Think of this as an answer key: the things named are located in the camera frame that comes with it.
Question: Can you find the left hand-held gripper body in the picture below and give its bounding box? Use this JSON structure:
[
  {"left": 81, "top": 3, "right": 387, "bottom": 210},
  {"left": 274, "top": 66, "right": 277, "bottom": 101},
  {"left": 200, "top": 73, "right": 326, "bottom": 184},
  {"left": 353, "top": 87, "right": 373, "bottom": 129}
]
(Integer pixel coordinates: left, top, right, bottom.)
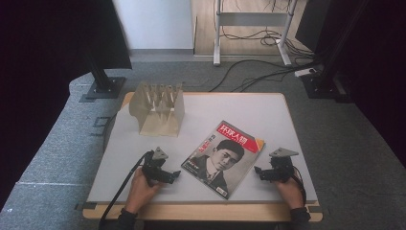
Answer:
[{"left": 141, "top": 146, "right": 171, "bottom": 187}]

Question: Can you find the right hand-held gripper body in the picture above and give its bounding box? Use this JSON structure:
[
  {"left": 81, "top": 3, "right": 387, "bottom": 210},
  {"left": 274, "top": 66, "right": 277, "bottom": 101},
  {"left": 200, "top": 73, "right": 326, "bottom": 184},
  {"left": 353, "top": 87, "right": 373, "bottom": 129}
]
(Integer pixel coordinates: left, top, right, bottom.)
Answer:
[{"left": 267, "top": 147, "right": 301, "bottom": 184}]

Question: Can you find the person's right hand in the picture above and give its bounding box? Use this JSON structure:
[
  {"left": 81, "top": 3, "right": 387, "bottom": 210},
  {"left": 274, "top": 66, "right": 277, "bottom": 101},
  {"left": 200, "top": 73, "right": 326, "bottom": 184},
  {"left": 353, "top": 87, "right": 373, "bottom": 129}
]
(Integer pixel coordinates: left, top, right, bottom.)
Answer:
[{"left": 273, "top": 177, "right": 305, "bottom": 211}]

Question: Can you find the person's left hand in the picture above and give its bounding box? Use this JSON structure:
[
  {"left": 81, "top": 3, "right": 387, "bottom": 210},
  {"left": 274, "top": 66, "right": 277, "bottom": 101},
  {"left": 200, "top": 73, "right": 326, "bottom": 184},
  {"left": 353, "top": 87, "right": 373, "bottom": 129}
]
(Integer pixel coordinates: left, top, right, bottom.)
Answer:
[{"left": 124, "top": 167, "right": 163, "bottom": 215}]

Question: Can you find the magazine with portrait cover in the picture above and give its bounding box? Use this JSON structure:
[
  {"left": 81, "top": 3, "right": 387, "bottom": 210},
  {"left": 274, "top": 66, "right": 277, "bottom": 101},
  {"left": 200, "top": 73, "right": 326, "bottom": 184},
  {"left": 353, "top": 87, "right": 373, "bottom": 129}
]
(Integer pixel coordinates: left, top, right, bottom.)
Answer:
[{"left": 180, "top": 120, "right": 266, "bottom": 200}]

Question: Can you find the wooden file rack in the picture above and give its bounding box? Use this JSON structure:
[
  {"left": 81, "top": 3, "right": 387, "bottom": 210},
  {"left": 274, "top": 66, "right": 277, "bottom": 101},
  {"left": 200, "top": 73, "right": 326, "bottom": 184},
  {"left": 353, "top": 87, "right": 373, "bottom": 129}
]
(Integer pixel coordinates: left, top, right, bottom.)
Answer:
[{"left": 128, "top": 81, "right": 186, "bottom": 138}]

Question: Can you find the white table mat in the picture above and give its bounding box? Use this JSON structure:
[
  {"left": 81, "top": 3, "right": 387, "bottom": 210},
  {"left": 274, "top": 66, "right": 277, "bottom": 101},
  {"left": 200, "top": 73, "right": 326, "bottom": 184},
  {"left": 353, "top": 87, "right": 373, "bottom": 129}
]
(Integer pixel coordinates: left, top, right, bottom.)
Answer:
[{"left": 86, "top": 92, "right": 319, "bottom": 204}]

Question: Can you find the white power strip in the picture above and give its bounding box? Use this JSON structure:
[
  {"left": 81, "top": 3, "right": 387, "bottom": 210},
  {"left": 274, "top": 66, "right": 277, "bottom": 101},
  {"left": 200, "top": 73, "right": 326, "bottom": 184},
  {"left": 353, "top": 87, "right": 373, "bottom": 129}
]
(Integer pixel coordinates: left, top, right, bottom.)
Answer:
[{"left": 294, "top": 67, "right": 318, "bottom": 78}]

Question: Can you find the black curtain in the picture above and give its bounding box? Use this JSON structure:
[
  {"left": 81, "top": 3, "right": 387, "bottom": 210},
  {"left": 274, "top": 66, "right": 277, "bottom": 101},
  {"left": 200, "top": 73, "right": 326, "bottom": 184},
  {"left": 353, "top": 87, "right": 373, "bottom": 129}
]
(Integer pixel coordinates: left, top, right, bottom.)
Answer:
[{"left": 0, "top": 0, "right": 133, "bottom": 199}]

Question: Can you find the black panel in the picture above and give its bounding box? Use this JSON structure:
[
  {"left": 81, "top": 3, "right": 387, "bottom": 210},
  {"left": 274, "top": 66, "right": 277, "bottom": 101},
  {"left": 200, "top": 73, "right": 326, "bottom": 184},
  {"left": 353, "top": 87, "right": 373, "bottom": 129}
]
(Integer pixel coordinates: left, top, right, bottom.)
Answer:
[{"left": 294, "top": 0, "right": 329, "bottom": 54}]

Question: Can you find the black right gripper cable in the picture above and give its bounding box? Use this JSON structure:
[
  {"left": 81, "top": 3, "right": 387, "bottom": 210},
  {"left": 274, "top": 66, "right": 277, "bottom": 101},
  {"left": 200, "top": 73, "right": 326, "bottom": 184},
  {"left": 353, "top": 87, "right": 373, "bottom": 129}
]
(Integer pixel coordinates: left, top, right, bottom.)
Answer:
[{"left": 290, "top": 164, "right": 308, "bottom": 206}]

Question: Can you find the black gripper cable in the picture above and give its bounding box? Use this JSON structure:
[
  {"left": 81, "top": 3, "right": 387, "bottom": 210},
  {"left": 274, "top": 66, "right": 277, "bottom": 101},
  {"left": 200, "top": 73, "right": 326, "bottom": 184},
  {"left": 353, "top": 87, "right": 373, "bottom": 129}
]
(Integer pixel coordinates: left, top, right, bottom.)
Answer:
[
  {"left": 99, "top": 150, "right": 153, "bottom": 223},
  {"left": 290, "top": 164, "right": 308, "bottom": 206}
]

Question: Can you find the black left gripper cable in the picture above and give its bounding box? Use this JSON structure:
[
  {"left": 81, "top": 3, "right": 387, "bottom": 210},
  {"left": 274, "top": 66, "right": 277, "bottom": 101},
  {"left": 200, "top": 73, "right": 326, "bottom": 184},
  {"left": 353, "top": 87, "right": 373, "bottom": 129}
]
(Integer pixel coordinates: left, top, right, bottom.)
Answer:
[{"left": 99, "top": 150, "right": 153, "bottom": 223}]

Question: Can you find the black stand with base plate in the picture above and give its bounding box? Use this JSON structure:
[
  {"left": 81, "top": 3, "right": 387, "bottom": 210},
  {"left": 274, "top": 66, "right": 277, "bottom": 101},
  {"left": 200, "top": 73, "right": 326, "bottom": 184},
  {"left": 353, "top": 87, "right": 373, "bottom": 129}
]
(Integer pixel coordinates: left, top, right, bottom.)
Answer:
[
  {"left": 301, "top": 0, "right": 372, "bottom": 100},
  {"left": 83, "top": 47, "right": 127, "bottom": 101}
]

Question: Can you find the black floor cable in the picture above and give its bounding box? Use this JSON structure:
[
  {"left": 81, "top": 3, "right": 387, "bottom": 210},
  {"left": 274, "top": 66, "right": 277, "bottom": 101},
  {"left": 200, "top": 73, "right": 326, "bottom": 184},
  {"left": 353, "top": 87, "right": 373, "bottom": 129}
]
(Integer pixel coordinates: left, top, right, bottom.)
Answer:
[{"left": 208, "top": 58, "right": 320, "bottom": 93}]

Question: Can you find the tangle of black floor cables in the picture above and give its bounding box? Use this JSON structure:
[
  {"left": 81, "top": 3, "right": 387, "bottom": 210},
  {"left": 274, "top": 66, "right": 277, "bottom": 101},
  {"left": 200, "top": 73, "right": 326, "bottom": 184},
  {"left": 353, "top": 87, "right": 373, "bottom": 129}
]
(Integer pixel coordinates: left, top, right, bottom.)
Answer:
[{"left": 221, "top": 26, "right": 317, "bottom": 59}]

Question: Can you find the white metal desk frame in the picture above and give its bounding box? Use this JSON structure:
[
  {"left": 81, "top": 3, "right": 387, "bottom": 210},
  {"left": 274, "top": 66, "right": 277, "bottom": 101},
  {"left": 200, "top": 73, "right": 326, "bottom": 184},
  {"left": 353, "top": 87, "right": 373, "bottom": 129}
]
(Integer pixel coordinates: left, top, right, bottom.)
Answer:
[{"left": 213, "top": 0, "right": 299, "bottom": 67}]

